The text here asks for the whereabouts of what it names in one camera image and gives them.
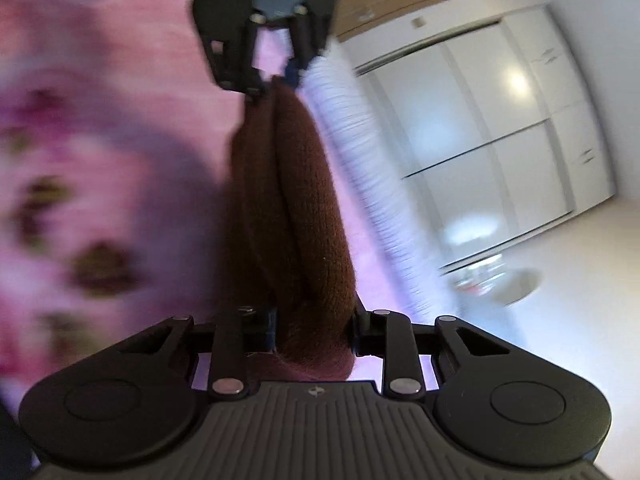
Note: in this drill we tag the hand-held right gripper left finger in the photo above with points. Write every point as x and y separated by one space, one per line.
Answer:
227 350

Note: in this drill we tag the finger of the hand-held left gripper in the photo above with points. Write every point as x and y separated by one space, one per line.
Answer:
240 67
305 45

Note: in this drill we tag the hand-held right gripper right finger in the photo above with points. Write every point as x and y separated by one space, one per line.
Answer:
400 350

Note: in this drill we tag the maroon knitted sweater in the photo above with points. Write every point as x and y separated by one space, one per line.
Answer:
295 220

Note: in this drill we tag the white round object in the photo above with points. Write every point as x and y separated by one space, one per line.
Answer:
505 282

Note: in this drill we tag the white ribbed quilt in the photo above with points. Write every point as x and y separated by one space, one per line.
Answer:
365 160

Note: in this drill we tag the pink floral bed sheet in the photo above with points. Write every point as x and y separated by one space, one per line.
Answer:
100 110

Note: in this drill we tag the white wardrobe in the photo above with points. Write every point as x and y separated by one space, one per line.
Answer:
500 135

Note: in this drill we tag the grey wall switch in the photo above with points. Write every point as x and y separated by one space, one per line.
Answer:
418 22

